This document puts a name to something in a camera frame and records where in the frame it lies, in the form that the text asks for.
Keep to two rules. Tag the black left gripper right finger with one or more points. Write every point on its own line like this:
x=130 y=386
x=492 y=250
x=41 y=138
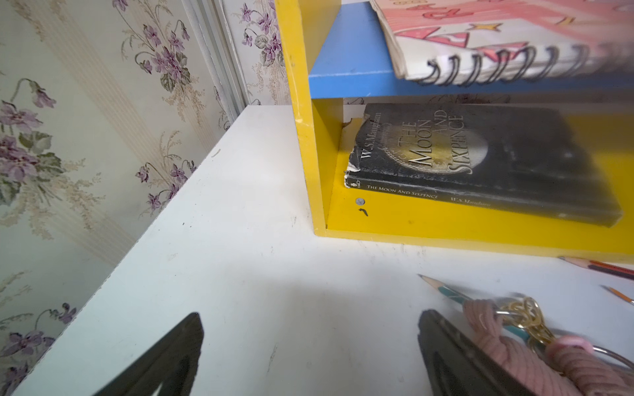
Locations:
x=456 y=366

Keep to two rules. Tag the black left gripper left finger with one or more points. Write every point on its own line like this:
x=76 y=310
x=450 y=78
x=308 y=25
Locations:
x=168 y=368

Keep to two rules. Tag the pink corduroy bag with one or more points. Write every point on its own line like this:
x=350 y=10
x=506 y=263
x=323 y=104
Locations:
x=570 y=368

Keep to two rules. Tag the teal pencil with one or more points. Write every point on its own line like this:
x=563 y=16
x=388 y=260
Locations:
x=523 y=318

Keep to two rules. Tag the blue paintbrush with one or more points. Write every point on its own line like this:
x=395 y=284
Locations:
x=619 y=295

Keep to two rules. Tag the brown red pencil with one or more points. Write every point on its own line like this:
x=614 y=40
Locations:
x=600 y=267

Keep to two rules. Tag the black Moon and Sixpence book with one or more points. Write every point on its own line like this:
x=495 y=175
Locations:
x=521 y=160

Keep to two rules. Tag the pink spiral notebook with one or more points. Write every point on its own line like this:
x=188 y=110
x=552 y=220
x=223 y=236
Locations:
x=464 y=43

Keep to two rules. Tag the yellow blue pink bookshelf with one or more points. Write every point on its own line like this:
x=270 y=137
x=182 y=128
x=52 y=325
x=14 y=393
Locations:
x=338 y=212

